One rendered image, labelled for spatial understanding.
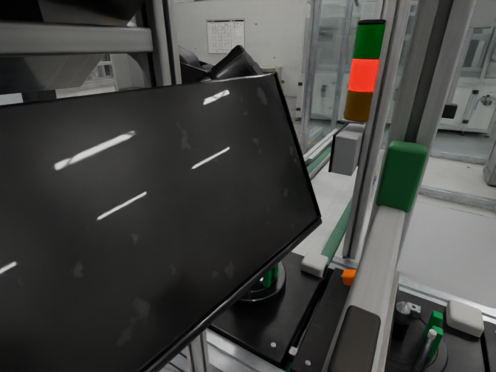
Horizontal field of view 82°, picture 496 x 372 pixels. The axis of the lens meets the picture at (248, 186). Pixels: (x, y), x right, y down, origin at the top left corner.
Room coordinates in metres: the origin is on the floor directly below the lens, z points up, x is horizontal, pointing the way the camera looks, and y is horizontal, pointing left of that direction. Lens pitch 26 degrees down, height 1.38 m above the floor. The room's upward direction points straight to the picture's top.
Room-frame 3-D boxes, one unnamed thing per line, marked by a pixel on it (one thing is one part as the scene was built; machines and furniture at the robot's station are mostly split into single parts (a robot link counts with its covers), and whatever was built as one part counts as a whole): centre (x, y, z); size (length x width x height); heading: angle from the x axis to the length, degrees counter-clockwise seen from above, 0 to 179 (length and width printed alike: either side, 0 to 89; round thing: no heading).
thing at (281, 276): (0.42, 0.00, 0.98); 0.14 x 0.14 x 0.02
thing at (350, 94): (0.53, -0.20, 1.28); 0.05 x 0.05 x 0.05
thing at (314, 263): (0.46, -0.14, 0.97); 0.05 x 0.05 x 0.04; 60
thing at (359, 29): (0.53, -0.20, 1.38); 0.05 x 0.05 x 0.05
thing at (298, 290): (0.42, 0.00, 0.96); 0.24 x 0.24 x 0.02; 60
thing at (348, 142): (0.53, -0.20, 1.29); 0.12 x 0.05 x 0.25; 150
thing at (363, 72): (0.53, -0.20, 1.33); 0.05 x 0.05 x 0.05
